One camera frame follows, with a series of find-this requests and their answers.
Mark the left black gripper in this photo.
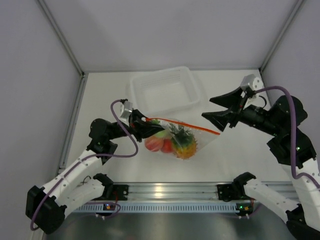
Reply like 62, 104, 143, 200
106, 108, 165, 143

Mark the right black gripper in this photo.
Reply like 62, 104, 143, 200
200, 86, 281, 136

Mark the white fake radish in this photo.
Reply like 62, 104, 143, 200
150, 118, 169, 139

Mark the clear zip bag orange seal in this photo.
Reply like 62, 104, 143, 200
144, 117, 220, 160

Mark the orange fake pineapple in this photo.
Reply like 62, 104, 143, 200
169, 123, 197, 160

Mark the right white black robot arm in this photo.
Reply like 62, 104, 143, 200
202, 88, 320, 240

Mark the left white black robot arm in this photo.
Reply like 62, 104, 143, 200
25, 109, 163, 234

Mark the fake peach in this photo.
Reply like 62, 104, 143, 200
144, 136, 164, 152

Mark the red fake fruit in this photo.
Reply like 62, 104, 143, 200
160, 139, 173, 154

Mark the white plastic basket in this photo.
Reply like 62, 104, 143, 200
129, 66, 201, 116

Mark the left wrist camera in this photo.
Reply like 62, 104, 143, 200
119, 99, 133, 122

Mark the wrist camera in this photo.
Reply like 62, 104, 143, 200
240, 74, 264, 97
119, 99, 133, 122

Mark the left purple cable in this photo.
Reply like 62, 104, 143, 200
29, 99, 140, 231

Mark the purple cable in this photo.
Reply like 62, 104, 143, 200
29, 99, 140, 231
252, 85, 320, 188

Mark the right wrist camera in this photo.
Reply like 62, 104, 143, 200
240, 74, 264, 97

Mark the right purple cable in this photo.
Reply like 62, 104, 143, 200
252, 85, 320, 188

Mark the aluminium mounting rail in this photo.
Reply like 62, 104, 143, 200
123, 182, 223, 201

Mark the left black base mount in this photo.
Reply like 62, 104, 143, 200
98, 184, 129, 202

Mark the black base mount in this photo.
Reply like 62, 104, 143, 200
217, 183, 246, 202
98, 184, 129, 202

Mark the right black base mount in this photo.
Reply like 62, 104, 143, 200
217, 183, 246, 202

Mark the slotted cable duct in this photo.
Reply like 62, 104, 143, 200
72, 202, 263, 214

